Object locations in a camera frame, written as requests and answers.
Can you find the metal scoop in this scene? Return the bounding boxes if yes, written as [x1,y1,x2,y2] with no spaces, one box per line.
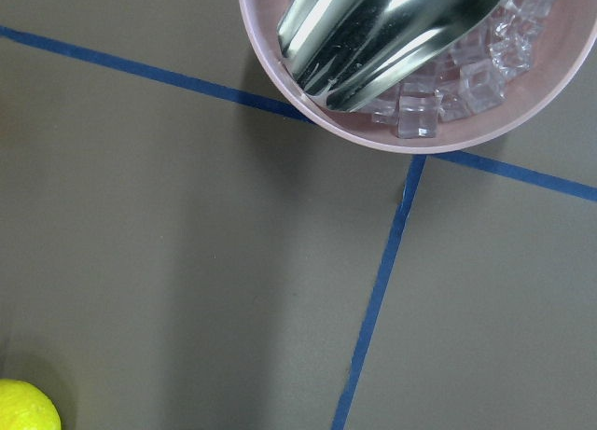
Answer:
[277,0,502,113]

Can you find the clear ice cubes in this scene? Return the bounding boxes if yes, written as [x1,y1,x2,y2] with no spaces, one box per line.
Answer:
[287,0,562,140]

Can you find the pink bowl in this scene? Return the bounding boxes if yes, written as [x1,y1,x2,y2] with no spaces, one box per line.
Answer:
[239,0,596,154]

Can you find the yellow lemon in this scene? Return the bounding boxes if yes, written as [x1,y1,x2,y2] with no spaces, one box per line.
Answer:
[1,379,62,430]

